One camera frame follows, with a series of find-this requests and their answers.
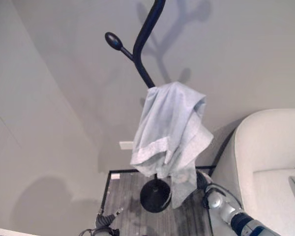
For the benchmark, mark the light blue garment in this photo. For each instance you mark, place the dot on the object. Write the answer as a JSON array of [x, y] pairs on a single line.
[[167, 123]]

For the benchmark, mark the small white wall plate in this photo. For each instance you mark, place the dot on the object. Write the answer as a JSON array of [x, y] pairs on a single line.
[[115, 176]]

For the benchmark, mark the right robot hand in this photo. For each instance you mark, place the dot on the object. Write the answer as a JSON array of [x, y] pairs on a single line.
[[203, 181]]

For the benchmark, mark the white wall socket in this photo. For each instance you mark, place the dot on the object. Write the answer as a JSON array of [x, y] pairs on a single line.
[[126, 145]]

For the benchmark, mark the black metal coat rack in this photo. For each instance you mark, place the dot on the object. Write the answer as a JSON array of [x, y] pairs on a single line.
[[140, 37]]

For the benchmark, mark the white furniture edge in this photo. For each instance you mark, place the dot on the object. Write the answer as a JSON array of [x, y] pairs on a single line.
[[7, 232]]

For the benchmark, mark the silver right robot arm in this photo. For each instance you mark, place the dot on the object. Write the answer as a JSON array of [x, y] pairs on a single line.
[[236, 216]]

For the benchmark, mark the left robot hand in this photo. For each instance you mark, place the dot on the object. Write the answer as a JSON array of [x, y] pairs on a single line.
[[106, 219]]

